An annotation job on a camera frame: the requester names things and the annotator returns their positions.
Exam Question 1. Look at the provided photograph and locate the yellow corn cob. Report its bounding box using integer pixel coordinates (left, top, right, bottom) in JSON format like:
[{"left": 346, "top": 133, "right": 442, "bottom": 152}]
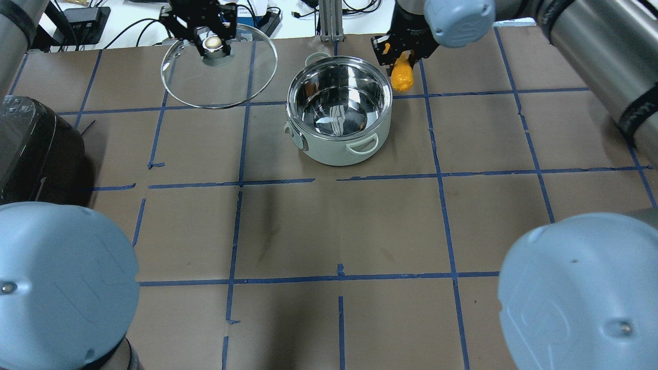
[{"left": 390, "top": 52, "right": 414, "bottom": 92}]

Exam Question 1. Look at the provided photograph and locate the aluminium frame post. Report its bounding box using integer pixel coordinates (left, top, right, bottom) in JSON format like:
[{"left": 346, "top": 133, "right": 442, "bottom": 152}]
[{"left": 317, "top": 0, "right": 344, "bottom": 42}]

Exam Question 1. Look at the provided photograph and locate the black rice cooker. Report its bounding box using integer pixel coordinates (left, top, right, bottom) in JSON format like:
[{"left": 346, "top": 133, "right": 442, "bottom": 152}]
[{"left": 1, "top": 95, "right": 85, "bottom": 205}]

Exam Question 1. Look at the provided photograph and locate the black power adapter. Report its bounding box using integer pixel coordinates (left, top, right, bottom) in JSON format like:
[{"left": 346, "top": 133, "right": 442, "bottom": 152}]
[{"left": 257, "top": 7, "right": 282, "bottom": 37}]

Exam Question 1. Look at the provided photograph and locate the glass pot lid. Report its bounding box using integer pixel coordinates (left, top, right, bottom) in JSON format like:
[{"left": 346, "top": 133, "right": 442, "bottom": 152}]
[{"left": 159, "top": 23, "right": 278, "bottom": 109}]

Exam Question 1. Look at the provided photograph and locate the blue power strip box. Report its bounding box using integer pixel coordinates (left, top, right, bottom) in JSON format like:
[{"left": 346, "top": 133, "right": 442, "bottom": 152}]
[{"left": 237, "top": 4, "right": 261, "bottom": 28}]

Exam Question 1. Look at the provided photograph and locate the pale green steel pot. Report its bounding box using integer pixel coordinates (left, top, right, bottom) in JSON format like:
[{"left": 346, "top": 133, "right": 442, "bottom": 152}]
[{"left": 284, "top": 52, "right": 393, "bottom": 167}]

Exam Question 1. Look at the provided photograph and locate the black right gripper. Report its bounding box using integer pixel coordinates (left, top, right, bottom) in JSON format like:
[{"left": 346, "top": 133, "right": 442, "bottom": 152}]
[{"left": 371, "top": 10, "right": 439, "bottom": 68}]

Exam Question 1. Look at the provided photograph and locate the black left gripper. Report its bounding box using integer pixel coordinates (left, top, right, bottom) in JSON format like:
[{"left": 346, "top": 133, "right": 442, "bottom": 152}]
[{"left": 159, "top": 1, "right": 238, "bottom": 56}]

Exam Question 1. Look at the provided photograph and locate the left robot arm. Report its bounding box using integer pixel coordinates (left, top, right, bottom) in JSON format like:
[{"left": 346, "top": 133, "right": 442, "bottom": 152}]
[{"left": 2, "top": 95, "right": 200, "bottom": 369}]

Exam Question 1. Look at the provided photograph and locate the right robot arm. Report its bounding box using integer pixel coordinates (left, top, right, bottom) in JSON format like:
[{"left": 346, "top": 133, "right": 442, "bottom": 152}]
[{"left": 372, "top": 1, "right": 657, "bottom": 369}]

